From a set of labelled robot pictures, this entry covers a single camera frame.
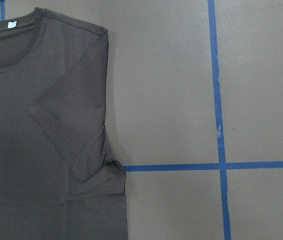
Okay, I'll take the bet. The dark brown t-shirt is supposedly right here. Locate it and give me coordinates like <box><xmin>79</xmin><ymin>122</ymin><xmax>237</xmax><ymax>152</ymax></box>
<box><xmin>0</xmin><ymin>7</ymin><xmax>128</xmax><ymax>240</ymax></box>

